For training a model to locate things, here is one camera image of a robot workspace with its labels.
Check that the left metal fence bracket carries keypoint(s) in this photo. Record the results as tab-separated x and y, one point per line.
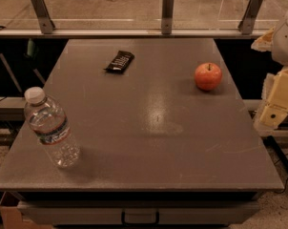
45	23

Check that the middle metal fence bracket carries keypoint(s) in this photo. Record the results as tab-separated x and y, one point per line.
167	16

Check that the red apple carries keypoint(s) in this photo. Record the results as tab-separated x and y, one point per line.
208	76

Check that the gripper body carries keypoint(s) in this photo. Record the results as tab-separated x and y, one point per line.
286	42

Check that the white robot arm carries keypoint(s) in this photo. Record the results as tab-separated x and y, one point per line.
275	41

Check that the clear plastic water bottle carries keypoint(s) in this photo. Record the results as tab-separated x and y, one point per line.
49	122

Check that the metal fence bracket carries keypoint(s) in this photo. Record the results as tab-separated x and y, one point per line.
45	23
167	16
248	20

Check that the black candy bar wrapper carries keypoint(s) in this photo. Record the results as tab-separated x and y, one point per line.
120	63

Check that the horizontal metal rail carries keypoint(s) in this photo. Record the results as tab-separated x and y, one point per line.
99	33

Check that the grey drawer with black handle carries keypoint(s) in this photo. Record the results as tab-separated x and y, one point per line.
138	214

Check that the right metal fence bracket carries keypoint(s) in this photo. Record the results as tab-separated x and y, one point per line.
248	20

